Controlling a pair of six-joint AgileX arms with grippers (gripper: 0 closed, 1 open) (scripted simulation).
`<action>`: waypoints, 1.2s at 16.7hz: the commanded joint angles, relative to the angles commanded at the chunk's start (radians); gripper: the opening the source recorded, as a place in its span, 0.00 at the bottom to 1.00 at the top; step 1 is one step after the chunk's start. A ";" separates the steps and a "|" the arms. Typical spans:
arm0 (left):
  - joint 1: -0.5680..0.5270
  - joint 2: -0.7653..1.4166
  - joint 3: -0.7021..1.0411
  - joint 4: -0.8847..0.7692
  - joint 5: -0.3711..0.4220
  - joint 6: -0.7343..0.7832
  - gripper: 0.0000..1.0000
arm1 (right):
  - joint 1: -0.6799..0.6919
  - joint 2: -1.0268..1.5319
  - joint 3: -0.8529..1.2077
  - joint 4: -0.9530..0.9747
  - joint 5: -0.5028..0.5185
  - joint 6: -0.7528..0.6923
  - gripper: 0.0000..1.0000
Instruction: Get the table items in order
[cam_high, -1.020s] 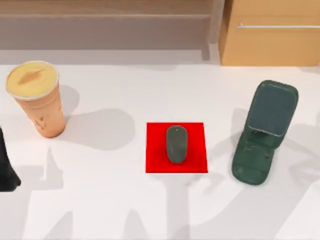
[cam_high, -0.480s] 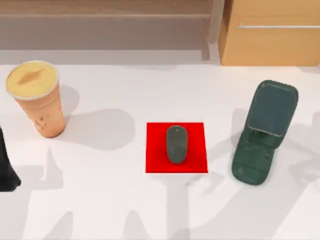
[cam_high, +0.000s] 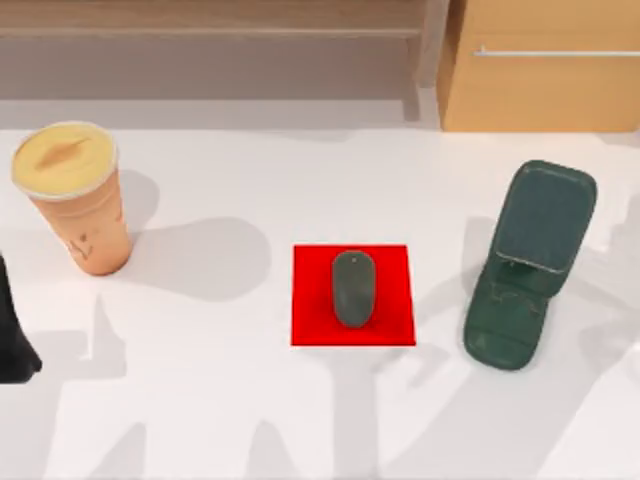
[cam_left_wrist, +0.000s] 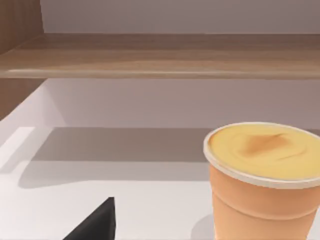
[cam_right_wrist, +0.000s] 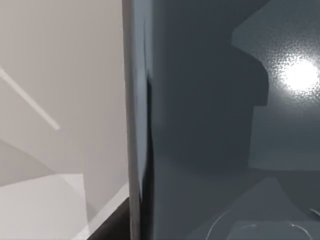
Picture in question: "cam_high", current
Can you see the dark grey computer mouse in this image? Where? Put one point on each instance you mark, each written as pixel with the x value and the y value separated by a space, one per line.
pixel 354 290

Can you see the red square mat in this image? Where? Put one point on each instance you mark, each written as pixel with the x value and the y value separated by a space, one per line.
pixel 310 300

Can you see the dark green phone stand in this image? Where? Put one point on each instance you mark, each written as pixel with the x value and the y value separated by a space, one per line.
pixel 530 240

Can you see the wooden open shelf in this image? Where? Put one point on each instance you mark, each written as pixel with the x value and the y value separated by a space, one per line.
pixel 210 35

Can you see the orange cup with yellow lid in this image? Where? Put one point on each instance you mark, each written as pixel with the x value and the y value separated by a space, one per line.
pixel 75 200

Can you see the wooden cupboard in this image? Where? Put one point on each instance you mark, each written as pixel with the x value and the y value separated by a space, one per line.
pixel 540 90

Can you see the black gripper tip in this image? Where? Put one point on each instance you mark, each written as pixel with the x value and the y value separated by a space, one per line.
pixel 12 340

